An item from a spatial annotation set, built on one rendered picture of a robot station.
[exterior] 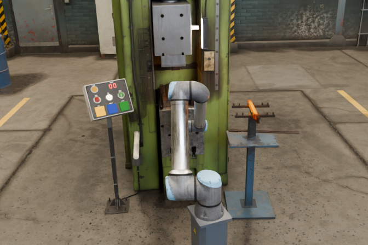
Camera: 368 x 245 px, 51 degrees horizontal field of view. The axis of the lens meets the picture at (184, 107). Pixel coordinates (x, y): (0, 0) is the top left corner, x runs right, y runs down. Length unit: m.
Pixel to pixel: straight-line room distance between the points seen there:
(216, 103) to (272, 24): 6.09
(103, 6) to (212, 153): 5.58
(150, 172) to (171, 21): 1.46
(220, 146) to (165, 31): 1.24
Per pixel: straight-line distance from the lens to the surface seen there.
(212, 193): 2.40
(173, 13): 3.13
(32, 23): 9.84
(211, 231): 2.53
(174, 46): 3.18
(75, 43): 9.61
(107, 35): 8.75
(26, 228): 3.70
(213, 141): 3.67
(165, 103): 3.31
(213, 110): 3.54
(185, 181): 2.39
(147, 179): 3.80
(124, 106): 3.14
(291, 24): 9.56
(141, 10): 3.26
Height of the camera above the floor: 2.13
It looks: 22 degrees down
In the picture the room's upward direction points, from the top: 1 degrees counter-clockwise
